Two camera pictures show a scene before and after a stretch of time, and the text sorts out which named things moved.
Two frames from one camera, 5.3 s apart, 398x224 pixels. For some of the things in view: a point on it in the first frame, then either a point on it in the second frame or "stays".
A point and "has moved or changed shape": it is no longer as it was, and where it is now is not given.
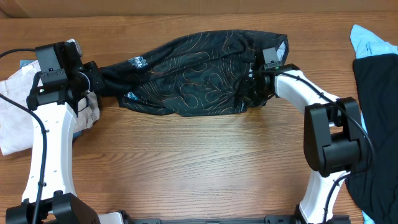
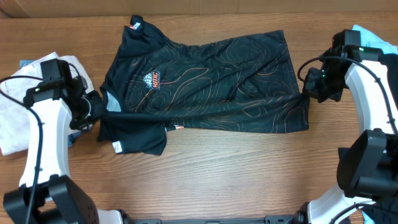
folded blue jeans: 24,63 stays
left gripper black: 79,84 -> 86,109
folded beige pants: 16,124 stays
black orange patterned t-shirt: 203,74 has moved or changed shape
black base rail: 272,219 stays
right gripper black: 250,101 -> 310,89
